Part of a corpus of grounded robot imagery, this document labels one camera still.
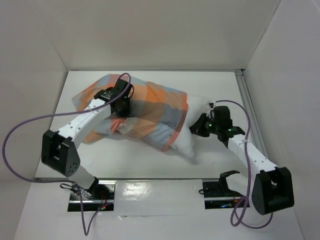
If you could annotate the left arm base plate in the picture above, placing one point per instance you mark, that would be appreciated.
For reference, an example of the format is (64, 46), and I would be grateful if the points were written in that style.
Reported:
(103, 202)

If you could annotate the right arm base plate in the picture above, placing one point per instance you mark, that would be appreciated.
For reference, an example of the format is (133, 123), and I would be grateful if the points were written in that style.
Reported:
(217, 194)

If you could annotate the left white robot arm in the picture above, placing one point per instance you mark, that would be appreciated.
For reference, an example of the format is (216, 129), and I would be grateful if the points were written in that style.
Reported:
(59, 149)

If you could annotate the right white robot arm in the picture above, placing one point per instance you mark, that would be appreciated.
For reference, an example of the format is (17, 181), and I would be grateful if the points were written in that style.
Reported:
(272, 189)

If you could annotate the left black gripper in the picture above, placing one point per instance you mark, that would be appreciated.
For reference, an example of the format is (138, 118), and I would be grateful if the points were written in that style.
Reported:
(125, 114)

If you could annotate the checkered orange grey pillowcase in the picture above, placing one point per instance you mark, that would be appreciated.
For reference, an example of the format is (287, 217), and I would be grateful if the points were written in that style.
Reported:
(157, 115)

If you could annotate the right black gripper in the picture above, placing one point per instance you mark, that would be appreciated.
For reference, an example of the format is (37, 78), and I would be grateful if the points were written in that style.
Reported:
(200, 126)

